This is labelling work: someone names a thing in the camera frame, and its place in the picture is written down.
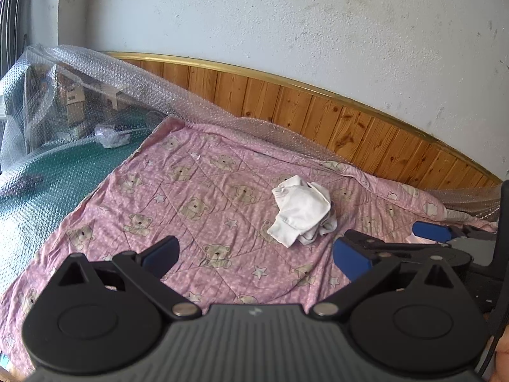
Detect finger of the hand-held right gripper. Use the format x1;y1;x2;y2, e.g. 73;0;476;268
344;229;473;265
411;221;498;247

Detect tall cardboard box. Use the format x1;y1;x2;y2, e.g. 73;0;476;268
59;81;86;126

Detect clear bubble wrap sheet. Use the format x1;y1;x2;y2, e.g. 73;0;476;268
0;44;506;223

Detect pink bear print blanket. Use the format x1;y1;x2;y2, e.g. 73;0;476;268
0;117;499;378

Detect dark window grille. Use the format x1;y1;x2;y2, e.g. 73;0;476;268
0;0;34;128

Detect green textured bed cover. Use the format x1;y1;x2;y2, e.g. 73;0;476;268
0;66;168;275

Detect crumpled clear plastic bag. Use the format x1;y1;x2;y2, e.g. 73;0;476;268
94;124;132;149

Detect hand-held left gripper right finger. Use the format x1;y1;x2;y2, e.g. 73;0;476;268
310;238;462;321

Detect cream white pants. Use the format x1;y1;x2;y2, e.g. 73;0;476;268
266;175;338;247

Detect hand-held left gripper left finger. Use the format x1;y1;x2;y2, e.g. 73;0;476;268
58;236;201;321

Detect wooden headboard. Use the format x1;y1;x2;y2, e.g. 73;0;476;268
97;51;504;192

